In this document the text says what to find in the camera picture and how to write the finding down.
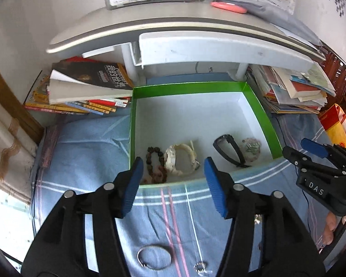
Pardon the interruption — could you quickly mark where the yellow red gift bag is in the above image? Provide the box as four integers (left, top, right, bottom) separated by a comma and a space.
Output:
319, 103, 346, 149

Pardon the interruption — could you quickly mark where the grey flat pouch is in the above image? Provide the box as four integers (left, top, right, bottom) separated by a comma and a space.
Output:
233, 0, 323, 47

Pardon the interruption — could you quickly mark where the silver bangle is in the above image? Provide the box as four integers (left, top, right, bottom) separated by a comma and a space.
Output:
137, 245, 172, 270

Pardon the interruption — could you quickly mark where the green cardboard box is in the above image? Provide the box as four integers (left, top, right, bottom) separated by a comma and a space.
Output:
129, 81, 283, 186

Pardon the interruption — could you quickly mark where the book stack with dark cover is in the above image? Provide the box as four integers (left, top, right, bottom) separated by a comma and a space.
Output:
24, 58, 134, 115

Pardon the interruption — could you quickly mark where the blue checked tablecloth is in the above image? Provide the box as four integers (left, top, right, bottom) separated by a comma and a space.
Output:
30, 72, 335, 277

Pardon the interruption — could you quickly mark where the person's right hand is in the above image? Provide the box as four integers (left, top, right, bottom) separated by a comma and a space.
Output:
323, 211, 343, 246

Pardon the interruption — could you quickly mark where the grey white desk shelf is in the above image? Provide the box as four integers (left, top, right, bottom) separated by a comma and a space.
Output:
46, 1, 326, 85

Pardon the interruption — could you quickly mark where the book stack with green cover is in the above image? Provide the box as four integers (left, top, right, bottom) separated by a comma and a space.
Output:
245, 63, 337, 114

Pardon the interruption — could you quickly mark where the brown bead bracelet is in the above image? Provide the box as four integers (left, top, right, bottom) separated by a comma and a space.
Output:
145, 146, 168, 184

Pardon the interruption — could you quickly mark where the white wrist watch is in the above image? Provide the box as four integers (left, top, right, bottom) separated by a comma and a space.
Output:
164, 140, 201, 176

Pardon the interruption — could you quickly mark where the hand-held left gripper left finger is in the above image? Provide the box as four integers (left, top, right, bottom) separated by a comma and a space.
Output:
22, 156, 144, 277

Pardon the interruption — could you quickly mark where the silver ornate brooch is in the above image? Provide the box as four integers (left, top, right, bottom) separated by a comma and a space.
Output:
238, 138, 262, 162

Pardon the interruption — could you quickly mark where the black wristband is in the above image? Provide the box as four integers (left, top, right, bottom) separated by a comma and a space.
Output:
213, 134, 252, 168

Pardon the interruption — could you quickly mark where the beige curtain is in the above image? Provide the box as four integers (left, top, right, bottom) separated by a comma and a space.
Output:
0, 89, 38, 199

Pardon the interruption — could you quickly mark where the brown wooden window frame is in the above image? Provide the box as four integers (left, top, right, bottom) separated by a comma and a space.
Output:
0, 52, 45, 145

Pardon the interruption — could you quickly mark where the thin black cable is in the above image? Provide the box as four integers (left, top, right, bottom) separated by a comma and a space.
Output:
304, 193, 315, 235

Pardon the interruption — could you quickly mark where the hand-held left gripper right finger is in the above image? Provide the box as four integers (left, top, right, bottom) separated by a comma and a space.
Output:
204, 156, 326, 277

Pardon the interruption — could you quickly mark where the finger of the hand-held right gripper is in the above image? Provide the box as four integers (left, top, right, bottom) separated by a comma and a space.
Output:
283, 146, 346, 178
301, 138, 346, 168

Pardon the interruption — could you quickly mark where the flat pink round case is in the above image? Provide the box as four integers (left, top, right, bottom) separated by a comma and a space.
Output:
210, 1, 248, 14

